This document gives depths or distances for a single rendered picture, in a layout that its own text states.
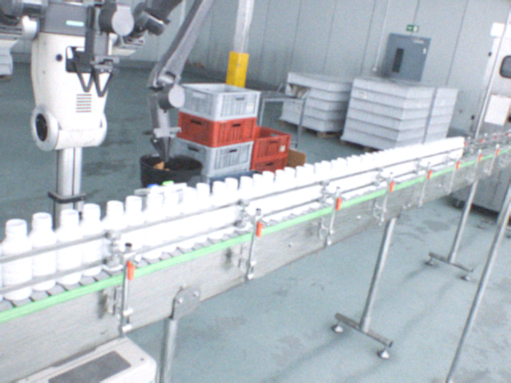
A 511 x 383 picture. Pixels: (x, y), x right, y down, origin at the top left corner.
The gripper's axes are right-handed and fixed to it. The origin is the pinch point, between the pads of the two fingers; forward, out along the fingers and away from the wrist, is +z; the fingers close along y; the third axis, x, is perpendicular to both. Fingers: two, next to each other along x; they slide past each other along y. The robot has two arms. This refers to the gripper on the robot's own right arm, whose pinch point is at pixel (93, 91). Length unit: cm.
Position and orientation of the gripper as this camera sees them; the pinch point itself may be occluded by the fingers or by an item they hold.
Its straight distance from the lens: 125.3
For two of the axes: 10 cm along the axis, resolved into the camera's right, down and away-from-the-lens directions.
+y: 7.5, 3.1, -5.8
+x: 6.4, -1.3, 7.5
